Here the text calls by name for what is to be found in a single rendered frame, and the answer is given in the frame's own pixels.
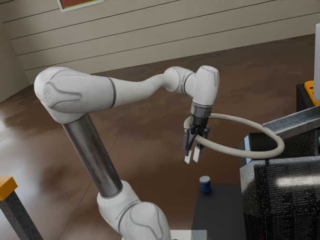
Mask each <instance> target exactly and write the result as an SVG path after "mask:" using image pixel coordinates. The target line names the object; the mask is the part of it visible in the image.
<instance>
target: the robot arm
mask: <svg viewBox="0 0 320 240"><path fill-rule="evenodd" d="M219 80H220V75H219V71H218V70H217V69H216V68H214V67H211V66H206V65H204V66H201V67H200V68H199V69H198V71H197V72H196V73H195V72H193V71H191V70H188V69H185V68H181V67H170V68H168V69H167V70H165V72H164V74H159V75H155V76H153V77H151V78H149V79H147V80H145V81H142V82H132V81H125V80H119V79H114V78H110V77H101V76H95V75H90V74H86V73H82V72H79V71H75V70H73V69H70V68H66V67H50V68H47V69H45V70H44V71H42V72H41V73H39V75H38V76H37V77H36V79H35V82H34V90H35V94H36V96H37V97H38V99H39V100H40V101H41V103H42V105H43V106H44V107H45V108H46V110H47V111H48V112H49V114H50V115H51V116H52V117H53V119H54V120H55V121H56V122H58V123H61V124H62V126H63V128H64V129H65V131H66V133H67V135H68V137H69V139H70V141H71V142H72V144H73V146H74V148H75V150H76V152H77V153H78V155H79V157H80V159H81V161H82V162H83V164H84V166H85V168H86V170H87V171H88V173H89V175H90V177H91V179H92V180H93V182H94V184H95V186H96V188H97V189H98V191H99V193H98V196H97V202H98V205H99V211H100V213H101V215H102V217H103V218H104V219H105V220H106V222H107V223H108V224H109V225H110V226H111V227H112V228H113V229H114V230H116V232H118V233H119V234H120V235H122V236H123V238H124V239H125V240H172V237H171V232H170V228H169V224H168V221H167V218H166V216H165V214H164V213H163V211H162V210H161V209H160V208H159V207H158V206H157V205H155V204H153V203H151V202H146V201H145V202H141V201H140V200H139V197H138V196H137V195H136V193H135V192H134V191H133V189H132V188H131V186H130V184H129V183H127V182H126V181H124V180H120V178H119V176H118V174H117V172H116V170H115V167H114V165H113V163H112V161H111V159H110V157H109V155H108V153H107V151H106V149H105V147H104V144H103V142H102V140H101V138H100V136H99V134H98V132H97V130H96V128H95V126H94V124H93V121H92V119H91V117H90V115H89V112H97V111H101V110H107V109H112V108H115V107H118V106H121V105H125V104H128V103H132V102H136V101H140V100H144V99H146V98H148V97H150V96H151V95H153V94H154V93H155V92H156V91H157V90H158V89H159V88H160V87H165V88H166V90H167V91H170V92H176V93H180V94H182V93H184V94H188V95H190V96H191V97H192V98H193V100H192V106H191V113H192V115H191V120H190V121H191V125H190V127H189V128H185V129H184V139H183V145H182V147H183V148H184V149H185V162H187V163H188V164H189V162H190V156H191V151H192V150H191V147H192V144H193V142H194V139H195V137H196V136H197V135H200V136H202V137H203V138H205V139H207V137H208V133H209V131H210V128H209V127H208V126H206V125H207V123H208V118H209V116H211V111H212V107H213V103H214V101H215V99H216V96H217V93H218V88H219ZM173 240H178V239H173Z"/></svg>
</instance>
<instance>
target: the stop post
mask: <svg viewBox="0 0 320 240"><path fill-rule="evenodd" d="M17 187H18V185H17V183H16V182H15V180H14V178H13V177H12V176H0V209H1V211H2V212H3V214H4V215H5V217H6V218H7V220H8V221H9V223H10V225H11V226H12V227H13V229H14V231H15V232H16V234H17V235H18V237H19V239H20V240H43V238H42V236H41V235H40V233H39V231H38V230H37V228H36V226H35V225H34V223H33V221H32V220H31V218H30V216H29V214H28V213H27V211H26V210H25V208H24V206H23V204H22V203H21V201H20V199H19V197H18V196H17V194H16V192H15V191H14V190H15V189H16V188H17Z"/></svg>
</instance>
